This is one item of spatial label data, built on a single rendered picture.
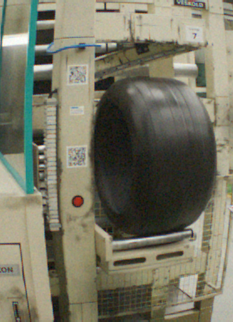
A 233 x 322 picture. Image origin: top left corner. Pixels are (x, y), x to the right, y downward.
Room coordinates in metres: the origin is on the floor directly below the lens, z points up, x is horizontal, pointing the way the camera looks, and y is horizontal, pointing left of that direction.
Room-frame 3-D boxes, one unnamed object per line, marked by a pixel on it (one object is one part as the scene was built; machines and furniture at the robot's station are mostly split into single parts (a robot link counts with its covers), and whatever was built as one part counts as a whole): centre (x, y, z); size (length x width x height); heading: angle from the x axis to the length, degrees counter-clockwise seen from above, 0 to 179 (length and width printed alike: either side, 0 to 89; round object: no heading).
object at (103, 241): (2.13, 0.09, 0.90); 0.40 x 0.03 x 0.10; 20
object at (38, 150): (2.47, 0.26, 1.05); 0.20 x 0.15 x 0.30; 110
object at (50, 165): (2.03, 0.23, 1.19); 0.05 x 0.04 x 0.48; 20
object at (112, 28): (2.51, -0.09, 1.71); 0.61 x 0.25 x 0.15; 110
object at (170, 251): (2.06, -0.12, 0.83); 0.36 x 0.09 x 0.06; 110
